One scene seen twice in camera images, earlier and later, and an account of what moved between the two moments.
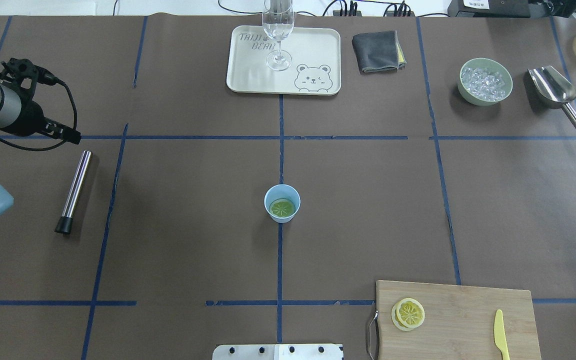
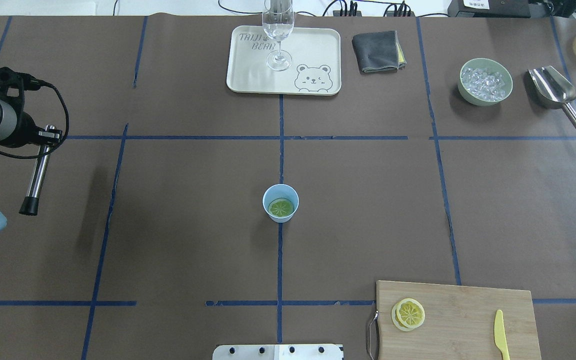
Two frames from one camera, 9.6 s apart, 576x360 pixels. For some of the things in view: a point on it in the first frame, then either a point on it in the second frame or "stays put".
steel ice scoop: x=553 y=91 stays put
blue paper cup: x=282 y=202 stays put
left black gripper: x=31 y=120 → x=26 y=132
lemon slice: x=410 y=312 stays put
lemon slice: x=282 y=208 stays put
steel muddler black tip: x=64 y=225 → x=30 y=206
